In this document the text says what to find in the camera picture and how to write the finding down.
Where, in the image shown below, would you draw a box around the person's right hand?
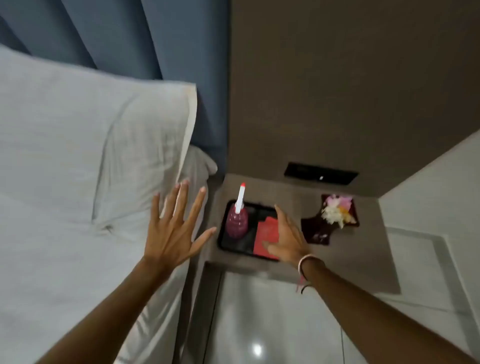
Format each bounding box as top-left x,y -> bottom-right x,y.
262,204 -> 313,268

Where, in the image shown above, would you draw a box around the person's left hand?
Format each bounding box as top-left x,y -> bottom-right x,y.
144,179 -> 218,273

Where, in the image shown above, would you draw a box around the person's right forearm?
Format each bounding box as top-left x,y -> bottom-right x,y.
302,258 -> 478,364

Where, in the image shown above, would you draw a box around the person's left forearm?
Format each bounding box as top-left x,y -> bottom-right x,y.
36,256 -> 185,364

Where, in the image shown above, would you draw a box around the red card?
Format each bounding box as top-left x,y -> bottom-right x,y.
253,216 -> 286,262

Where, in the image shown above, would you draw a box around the black tray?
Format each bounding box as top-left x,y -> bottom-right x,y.
217,200 -> 283,262

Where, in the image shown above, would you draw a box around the pink spray bottle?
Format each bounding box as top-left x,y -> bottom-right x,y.
225,182 -> 250,239

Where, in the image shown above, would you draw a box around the dark red flower-shaped dish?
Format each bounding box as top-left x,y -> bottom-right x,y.
300,193 -> 360,247

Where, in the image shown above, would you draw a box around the pink and white flowers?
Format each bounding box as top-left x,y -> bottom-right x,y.
321,194 -> 355,229

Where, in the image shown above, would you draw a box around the brown bedside table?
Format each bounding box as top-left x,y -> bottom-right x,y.
202,173 -> 402,296

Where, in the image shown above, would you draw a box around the large white pillow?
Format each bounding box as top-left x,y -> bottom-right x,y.
0,44 -> 199,235

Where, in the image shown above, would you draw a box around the blue curtain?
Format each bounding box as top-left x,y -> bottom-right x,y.
0,0 -> 230,176

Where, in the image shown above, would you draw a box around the white bead bracelet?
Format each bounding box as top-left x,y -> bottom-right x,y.
297,253 -> 318,279

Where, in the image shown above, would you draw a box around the black wall switch panel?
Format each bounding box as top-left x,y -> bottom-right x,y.
283,161 -> 359,186

